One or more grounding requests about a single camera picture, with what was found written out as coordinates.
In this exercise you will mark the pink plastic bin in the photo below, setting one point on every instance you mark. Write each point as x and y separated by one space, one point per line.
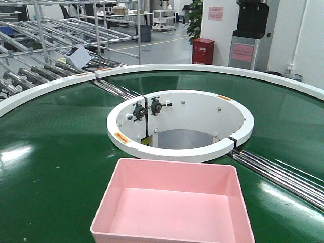
167 201

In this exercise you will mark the red fire extinguisher cabinet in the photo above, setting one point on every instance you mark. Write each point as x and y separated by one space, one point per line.
203 51

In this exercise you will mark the green potted plant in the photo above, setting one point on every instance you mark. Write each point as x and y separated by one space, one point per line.
195 20

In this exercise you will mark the white utility cart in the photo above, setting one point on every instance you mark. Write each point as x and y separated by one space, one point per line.
163 20

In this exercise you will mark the white control box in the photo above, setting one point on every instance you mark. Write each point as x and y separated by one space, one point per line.
78 56

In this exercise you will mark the green conveyor belt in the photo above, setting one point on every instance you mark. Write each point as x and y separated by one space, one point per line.
57 158

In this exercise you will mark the grey and black kiosk stand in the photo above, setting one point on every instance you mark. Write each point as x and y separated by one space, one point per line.
251 25

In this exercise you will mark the metal roller conveyor rack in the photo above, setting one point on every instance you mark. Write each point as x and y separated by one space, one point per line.
35 36

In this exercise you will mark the white outer conveyor rim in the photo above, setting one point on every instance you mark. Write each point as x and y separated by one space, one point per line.
14 101

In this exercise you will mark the pink wall notice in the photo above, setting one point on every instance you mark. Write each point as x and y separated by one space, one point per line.
215 13

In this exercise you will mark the wire mesh waste basket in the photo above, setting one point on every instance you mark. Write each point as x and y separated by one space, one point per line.
293 76

